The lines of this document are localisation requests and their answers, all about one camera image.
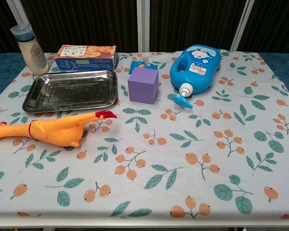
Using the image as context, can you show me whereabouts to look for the floral print tablecloth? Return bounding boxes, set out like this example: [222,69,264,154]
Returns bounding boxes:
[0,49,289,221]

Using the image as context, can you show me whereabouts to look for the orange blue cookie box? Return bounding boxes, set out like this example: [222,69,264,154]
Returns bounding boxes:
[54,44,119,72]

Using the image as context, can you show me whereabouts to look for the white metal table frame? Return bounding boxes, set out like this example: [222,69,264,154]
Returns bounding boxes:
[0,218,289,230]

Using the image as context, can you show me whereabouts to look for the small blue snack packet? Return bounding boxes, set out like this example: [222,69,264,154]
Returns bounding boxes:
[129,60,159,74]

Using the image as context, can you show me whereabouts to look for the orange rubber chicken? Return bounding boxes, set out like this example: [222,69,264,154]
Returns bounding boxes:
[0,110,118,148]

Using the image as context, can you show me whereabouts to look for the blue pump detergent bottle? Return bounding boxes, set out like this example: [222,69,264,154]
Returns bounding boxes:
[170,44,222,110]

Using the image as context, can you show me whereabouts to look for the purple foam cube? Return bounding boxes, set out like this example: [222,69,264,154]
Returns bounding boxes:
[127,67,159,104]

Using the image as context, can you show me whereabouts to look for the stainless steel tray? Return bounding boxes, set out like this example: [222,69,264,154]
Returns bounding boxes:
[22,70,118,114]

